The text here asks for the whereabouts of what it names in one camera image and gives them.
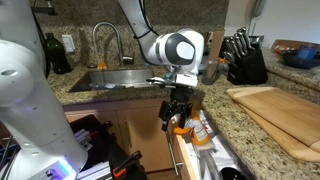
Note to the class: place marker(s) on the dark blue bowl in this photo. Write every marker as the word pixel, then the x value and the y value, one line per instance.
pixel 303 58

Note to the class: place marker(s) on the orange food packet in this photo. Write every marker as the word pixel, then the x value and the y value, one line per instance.
pixel 195 127

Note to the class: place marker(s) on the wooden kitchen drawer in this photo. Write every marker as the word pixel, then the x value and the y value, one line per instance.
pixel 224 150

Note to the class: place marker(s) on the black ladle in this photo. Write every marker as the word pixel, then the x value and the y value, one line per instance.
pixel 229 173

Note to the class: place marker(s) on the tall wooden board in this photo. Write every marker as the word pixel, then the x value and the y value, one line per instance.
pixel 217 40

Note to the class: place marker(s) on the lower wooden cutting board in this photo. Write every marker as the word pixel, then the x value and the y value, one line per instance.
pixel 292 146

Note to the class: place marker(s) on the white wall outlet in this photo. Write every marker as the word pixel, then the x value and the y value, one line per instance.
pixel 69 44

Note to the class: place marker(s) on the metal cabinet door handle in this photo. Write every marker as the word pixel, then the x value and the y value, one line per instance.
pixel 127 137

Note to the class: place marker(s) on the glass cup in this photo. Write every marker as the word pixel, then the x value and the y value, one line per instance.
pixel 209 75

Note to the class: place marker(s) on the light wooden cutting board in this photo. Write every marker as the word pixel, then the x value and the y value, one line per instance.
pixel 296 116

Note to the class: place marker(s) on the dark green glass bottle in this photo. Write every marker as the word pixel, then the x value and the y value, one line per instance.
pixel 57 55

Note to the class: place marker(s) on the black knife block with knives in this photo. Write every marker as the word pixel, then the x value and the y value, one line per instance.
pixel 246 63

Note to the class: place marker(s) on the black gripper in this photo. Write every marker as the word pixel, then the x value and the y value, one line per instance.
pixel 180 103

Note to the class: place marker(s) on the stainless steel sink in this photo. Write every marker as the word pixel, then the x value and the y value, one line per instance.
pixel 113 80

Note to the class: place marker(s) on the wooden tray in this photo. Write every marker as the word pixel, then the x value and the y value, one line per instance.
pixel 281 45

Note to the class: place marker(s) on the orange sponge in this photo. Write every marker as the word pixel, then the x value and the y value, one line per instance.
pixel 102 66

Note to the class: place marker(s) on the clear plastic cutlery bags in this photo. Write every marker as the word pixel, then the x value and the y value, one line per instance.
pixel 210 165

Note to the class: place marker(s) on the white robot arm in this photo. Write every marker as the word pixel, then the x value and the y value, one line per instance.
pixel 32 113

